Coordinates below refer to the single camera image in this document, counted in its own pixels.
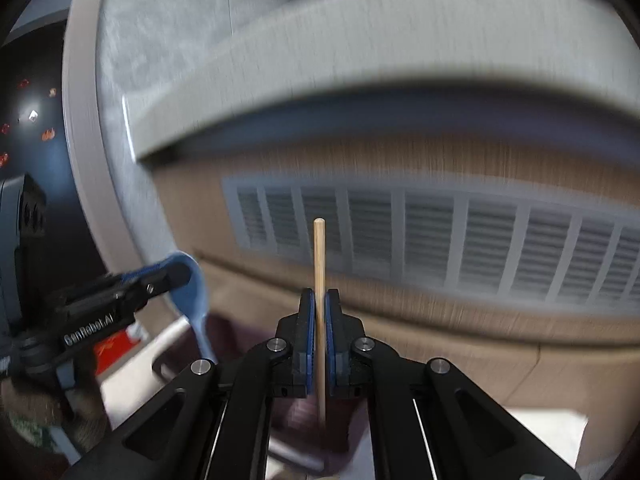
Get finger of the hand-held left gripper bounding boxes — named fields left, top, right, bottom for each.
left=120, top=262, right=194, bottom=312
left=116, top=259, right=174, bottom=287

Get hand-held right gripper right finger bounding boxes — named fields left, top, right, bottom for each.
left=324, top=287, right=583, bottom=480

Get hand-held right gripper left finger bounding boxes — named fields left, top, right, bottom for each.
left=62, top=287, right=317, bottom=480

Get blue spoon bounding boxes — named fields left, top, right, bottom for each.
left=150, top=252, right=219, bottom=367

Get wooden chopstick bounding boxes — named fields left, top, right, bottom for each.
left=313, top=218, right=329, bottom=476

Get red doormat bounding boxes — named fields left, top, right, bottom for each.
left=94, top=322, right=147, bottom=377

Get red door magnets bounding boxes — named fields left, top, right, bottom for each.
left=0, top=77, right=58, bottom=168

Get dark door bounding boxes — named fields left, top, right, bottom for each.
left=0, top=22, right=107, bottom=273

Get grey vent grille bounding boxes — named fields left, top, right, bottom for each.
left=222, top=174, right=640, bottom=307

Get wooden cabinet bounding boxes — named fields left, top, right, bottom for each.
left=152, top=132, right=640, bottom=411

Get white table cloth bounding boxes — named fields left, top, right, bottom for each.
left=97, top=320, right=590, bottom=480

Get speckled stone countertop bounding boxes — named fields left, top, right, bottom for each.
left=122, top=0, right=640, bottom=162

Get door frame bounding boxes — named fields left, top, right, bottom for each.
left=61, top=0, right=193, bottom=323

